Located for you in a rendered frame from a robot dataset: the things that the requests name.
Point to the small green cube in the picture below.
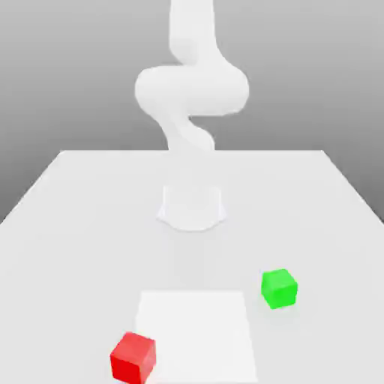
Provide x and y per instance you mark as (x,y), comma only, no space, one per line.
(279,288)

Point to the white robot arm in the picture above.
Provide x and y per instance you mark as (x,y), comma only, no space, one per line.
(192,90)

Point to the small red cube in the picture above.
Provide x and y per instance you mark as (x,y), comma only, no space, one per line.
(132,358)

